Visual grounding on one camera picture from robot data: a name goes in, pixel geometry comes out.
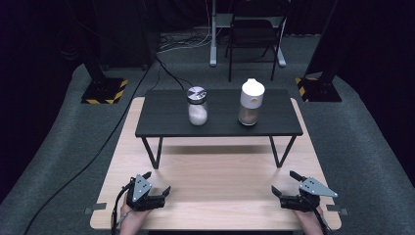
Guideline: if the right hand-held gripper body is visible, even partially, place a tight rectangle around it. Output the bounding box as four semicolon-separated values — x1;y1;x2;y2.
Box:
279;176;339;212

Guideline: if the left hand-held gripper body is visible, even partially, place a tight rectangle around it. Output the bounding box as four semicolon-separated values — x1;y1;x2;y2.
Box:
126;173;166;212

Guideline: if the silver-lidded glass salt jar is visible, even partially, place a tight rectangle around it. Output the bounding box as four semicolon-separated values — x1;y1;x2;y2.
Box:
186;85;209;127

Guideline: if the black small shelf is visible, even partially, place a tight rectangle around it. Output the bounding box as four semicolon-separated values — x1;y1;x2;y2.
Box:
134;88;304;170

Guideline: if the white-lidded glass seasoning bottle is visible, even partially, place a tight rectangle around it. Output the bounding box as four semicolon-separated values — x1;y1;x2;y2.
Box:
238;77;266;127

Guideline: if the person's left hand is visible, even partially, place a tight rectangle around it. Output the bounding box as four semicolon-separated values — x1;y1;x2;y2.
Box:
118;200;153;235

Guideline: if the person's right hand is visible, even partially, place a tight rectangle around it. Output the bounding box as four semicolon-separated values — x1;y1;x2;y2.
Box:
293;206;325;235

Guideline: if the yellow-black striped stand base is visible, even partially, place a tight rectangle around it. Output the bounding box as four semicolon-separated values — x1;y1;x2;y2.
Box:
295;75;343;103
80;77;130;106

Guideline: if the black stand column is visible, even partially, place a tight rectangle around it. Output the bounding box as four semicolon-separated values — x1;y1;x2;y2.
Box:
76;0;107;82
304;0;348;82

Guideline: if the black chair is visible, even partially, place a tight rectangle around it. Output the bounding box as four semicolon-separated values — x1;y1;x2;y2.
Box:
224;11;283;82

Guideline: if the left hand-held gripper cable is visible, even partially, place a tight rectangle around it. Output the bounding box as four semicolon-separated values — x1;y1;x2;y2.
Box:
111;184;134;235

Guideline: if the hand-held gripper cable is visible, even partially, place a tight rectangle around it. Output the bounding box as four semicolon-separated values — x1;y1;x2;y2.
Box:
312;208;332;235
111;184;134;235

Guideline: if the grey table bracket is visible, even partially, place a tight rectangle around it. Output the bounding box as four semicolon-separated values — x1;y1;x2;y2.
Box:
326;204;349;216
84;202;108;215

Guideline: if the right hand-held gripper cable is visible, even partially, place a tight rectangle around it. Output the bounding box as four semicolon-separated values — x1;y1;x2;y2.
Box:
312;208;332;235

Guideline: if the long black floor cable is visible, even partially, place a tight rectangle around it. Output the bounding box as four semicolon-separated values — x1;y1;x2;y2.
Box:
23;63;155;235

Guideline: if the short black floor cable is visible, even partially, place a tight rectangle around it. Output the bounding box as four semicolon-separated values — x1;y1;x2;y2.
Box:
156;57;194;91

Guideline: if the bundle of floor cables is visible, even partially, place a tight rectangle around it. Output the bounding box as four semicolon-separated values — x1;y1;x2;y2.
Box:
158;27;214;55

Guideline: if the white desk frame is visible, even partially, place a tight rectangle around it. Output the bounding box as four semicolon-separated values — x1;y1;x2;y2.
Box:
208;0;288;69

